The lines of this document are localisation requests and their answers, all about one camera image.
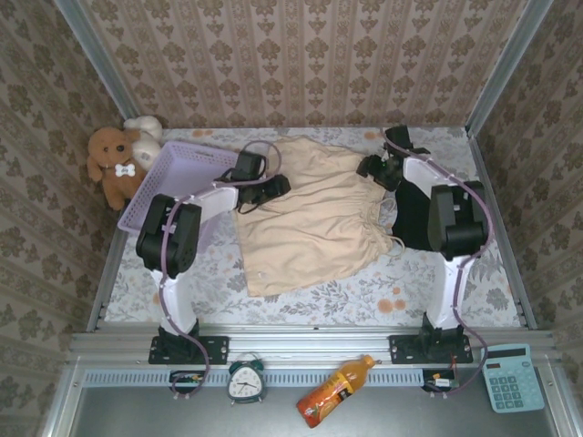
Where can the black t-shirt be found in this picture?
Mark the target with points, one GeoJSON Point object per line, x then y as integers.
{"type": "Point", "coordinates": [414, 218]}

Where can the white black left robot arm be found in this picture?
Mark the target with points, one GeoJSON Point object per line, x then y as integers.
{"type": "Point", "coordinates": [177, 300]}

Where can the aluminium frame post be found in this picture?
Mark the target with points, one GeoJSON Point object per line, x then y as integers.
{"type": "Point", "coordinates": [98, 59]}
{"type": "Point", "coordinates": [508, 64]}

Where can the purple plastic laundry basket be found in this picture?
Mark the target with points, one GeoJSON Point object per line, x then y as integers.
{"type": "Point", "coordinates": [182, 168]}

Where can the light blue calculator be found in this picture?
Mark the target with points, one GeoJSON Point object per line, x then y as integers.
{"type": "Point", "coordinates": [512, 380]}

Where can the orange juice bottle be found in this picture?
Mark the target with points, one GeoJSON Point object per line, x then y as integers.
{"type": "Point", "coordinates": [330, 393]}

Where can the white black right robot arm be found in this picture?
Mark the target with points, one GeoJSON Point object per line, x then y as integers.
{"type": "Point", "coordinates": [448, 291]}

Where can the aluminium side rail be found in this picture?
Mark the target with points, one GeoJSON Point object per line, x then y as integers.
{"type": "Point", "coordinates": [96, 314]}
{"type": "Point", "coordinates": [523, 291]}

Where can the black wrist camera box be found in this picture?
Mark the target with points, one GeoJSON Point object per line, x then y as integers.
{"type": "Point", "coordinates": [400, 139]}
{"type": "Point", "coordinates": [250, 166]}

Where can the floral print tablecloth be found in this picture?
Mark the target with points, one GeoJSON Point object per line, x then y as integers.
{"type": "Point", "coordinates": [341, 300]}

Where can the green twin-bell alarm clock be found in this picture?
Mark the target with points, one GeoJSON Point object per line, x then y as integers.
{"type": "Point", "coordinates": [246, 384]}

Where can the grey metal shelf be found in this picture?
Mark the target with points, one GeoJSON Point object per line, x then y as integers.
{"type": "Point", "coordinates": [136, 414]}

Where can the small electronics board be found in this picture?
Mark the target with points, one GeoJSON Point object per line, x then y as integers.
{"type": "Point", "coordinates": [187, 378]}
{"type": "Point", "coordinates": [441, 381]}

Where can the aluminium front rail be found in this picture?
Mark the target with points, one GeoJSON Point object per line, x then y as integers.
{"type": "Point", "coordinates": [296, 339]}

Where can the white plush toy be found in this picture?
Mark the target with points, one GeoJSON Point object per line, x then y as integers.
{"type": "Point", "coordinates": [146, 150]}

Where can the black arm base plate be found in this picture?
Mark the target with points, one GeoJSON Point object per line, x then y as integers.
{"type": "Point", "coordinates": [403, 350]}
{"type": "Point", "coordinates": [214, 350]}

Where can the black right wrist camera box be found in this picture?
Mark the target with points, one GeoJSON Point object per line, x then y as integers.
{"type": "Point", "coordinates": [400, 139]}

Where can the brown plush dog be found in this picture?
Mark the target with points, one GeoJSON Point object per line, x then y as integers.
{"type": "Point", "coordinates": [114, 177]}

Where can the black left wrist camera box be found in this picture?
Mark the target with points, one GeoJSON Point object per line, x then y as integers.
{"type": "Point", "coordinates": [250, 166]}

